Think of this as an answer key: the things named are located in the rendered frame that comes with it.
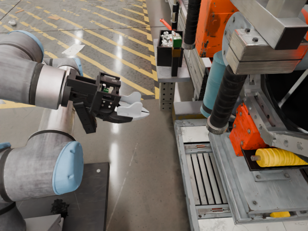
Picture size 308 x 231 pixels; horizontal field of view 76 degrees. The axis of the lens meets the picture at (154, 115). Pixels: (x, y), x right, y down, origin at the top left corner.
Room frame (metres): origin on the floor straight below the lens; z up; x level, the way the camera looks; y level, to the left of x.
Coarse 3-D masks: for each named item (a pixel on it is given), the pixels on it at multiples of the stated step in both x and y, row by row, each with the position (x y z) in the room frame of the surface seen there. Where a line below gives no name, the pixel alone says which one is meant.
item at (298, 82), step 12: (300, 72) 0.59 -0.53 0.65; (276, 84) 0.55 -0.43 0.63; (288, 84) 0.55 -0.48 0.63; (300, 84) 0.46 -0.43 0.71; (276, 96) 0.51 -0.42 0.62; (288, 96) 0.47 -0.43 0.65; (300, 96) 0.51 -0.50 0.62; (276, 108) 0.46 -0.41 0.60; (288, 108) 0.45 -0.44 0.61; (300, 108) 0.45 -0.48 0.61; (288, 120) 0.40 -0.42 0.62; (300, 120) 0.40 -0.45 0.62
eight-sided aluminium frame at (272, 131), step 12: (252, 84) 0.56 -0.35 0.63; (252, 96) 0.51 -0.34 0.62; (264, 96) 0.51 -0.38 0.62; (252, 108) 0.46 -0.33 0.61; (264, 108) 0.46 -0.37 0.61; (264, 120) 0.40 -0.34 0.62; (276, 120) 0.40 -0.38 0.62; (264, 132) 0.36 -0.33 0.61; (276, 132) 0.33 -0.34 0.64; (288, 132) 0.34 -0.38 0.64; (300, 132) 0.32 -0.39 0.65; (276, 144) 0.31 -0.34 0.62; (288, 144) 0.28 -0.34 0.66; (300, 144) 0.26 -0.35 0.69
